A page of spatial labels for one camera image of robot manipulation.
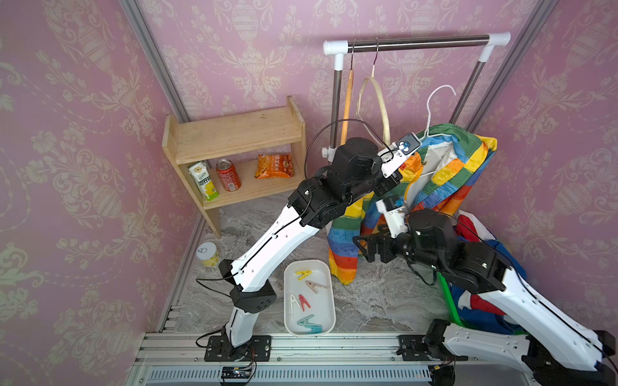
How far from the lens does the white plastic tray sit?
792mm

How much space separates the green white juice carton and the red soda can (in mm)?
35

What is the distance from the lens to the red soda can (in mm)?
822

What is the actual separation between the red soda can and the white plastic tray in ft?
1.16

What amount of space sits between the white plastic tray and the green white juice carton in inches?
14.5

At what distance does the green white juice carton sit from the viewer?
77 centimetres
